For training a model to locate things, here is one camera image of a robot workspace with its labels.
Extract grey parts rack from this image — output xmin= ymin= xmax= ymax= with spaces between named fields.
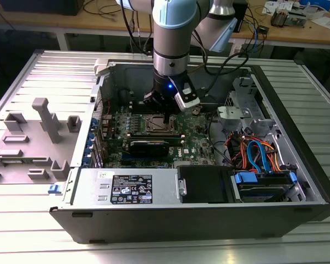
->
xmin=0 ymin=97 xmax=81 ymax=185

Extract black monitor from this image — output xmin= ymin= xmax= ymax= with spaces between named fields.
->
xmin=0 ymin=0 xmax=85 ymax=17

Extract metal socket cover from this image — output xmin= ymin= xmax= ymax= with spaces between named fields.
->
xmin=146 ymin=115 xmax=171 ymax=133

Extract silver power supply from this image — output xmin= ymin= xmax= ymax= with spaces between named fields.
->
xmin=63 ymin=167 xmax=180 ymax=206

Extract CPU socket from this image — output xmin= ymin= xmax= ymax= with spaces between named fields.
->
xmin=141 ymin=113 xmax=175 ymax=135

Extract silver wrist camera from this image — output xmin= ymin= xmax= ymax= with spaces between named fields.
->
xmin=174 ymin=78 xmax=201 ymax=112

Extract white papers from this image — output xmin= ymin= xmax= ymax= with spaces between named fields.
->
xmin=310 ymin=15 xmax=330 ymax=30

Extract orange wire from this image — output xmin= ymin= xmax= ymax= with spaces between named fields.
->
xmin=225 ymin=131 xmax=284 ymax=172

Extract blue flat cable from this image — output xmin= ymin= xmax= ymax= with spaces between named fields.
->
xmin=247 ymin=139 xmax=274 ymax=174

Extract black box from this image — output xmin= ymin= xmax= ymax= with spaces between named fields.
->
xmin=233 ymin=0 xmax=249 ymax=33

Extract graphics card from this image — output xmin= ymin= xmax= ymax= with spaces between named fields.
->
xmin=128 ymin=140 xmax=171 ymax=158

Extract copper coil transformer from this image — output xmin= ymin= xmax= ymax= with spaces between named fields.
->
xmin=271 ymin=7 xmax=290 ymax=28

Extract black and grey PC case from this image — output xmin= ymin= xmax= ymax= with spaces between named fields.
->
xmin=48 ymin=62 xmax=330 ymax=245

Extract red wire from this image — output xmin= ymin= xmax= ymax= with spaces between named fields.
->
xmin=95 ymin=90 xmax=112 ymax=118

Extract wooden desk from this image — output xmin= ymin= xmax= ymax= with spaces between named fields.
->
xmin=0 ymin=0 xmax=330 ymax=52

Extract hard disk blue carrier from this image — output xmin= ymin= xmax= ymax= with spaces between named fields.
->
xmin=230 ymin=170 xmax=299 ymax=204

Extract green motherboard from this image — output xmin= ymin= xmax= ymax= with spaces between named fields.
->
xmin=97 ymin=108 xmax=219 ymax=169

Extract silver drive cage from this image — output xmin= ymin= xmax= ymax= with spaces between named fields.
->
xmin=216 ymin=76 xmax=281 ymax=138

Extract silver CPU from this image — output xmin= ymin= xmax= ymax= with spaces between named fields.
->
xmin=151 ymin=117 xmax=167 ymax=130

